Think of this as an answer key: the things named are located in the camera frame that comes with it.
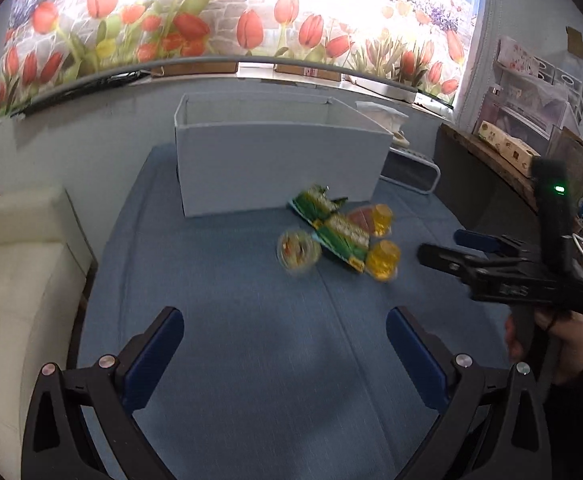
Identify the tulip flower window blind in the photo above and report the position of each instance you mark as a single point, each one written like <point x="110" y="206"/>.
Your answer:
<point x="423" y="44"/>

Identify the tissue box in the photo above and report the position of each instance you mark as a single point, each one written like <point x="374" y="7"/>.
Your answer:
<point x="390" y="119"/>

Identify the white storage box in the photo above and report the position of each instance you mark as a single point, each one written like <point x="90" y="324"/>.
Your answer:
<point x="258" y="150"/>

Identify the clear jelly cup with lid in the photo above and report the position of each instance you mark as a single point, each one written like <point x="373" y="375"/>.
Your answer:
<point x="297" y="251"/>

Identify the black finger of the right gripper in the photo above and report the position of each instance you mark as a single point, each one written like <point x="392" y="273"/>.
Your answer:
<point x="450" y="261"/>

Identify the cream leather sofa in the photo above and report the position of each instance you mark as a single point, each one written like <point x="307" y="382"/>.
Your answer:
<point x="44" y="262"/>

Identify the black grey bluetooth speaker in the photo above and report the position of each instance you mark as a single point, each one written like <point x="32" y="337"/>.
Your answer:
<point x="411" y="170"/>

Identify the green pea snack packet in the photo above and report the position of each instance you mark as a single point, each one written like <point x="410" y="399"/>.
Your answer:
<point x="345" y="240"/>
<point x="315" y="207"/>

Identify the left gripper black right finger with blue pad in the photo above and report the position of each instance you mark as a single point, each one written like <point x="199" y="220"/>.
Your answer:
<point x="490" y="421"/>

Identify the clear drawer organizer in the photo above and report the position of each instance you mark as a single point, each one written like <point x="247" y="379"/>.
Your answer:
<point x="527" y="108"/>

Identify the wooden side shelf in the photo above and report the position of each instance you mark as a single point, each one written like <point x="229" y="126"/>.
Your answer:
<point x="520" y="184"/>

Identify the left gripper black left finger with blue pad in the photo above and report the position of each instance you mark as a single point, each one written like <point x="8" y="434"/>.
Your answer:
<point x="57" y="440"/>

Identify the beige patterned carton box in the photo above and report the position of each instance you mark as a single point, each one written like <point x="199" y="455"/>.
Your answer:
<point x="513" y="150"/>

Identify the floral tissue pack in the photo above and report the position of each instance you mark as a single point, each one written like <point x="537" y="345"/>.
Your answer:
<point x="515" y="58"/>

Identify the blue tablecloth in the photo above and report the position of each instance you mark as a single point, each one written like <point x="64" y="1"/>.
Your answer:
<point x="278" y="375"/>

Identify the pink jelly cup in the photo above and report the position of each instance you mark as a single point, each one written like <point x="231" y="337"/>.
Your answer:
<point x="363" y="218"/>

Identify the yellow jelly cup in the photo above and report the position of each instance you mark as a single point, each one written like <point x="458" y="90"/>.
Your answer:
<point x="382" y="260"/>
<point x="382" y="216"/>

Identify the person's right hand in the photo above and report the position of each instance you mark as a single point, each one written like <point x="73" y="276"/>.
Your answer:
<point x="570" y="332"/>

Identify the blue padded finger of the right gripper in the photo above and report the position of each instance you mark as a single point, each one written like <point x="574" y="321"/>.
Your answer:
<point x="501" y="246"/>

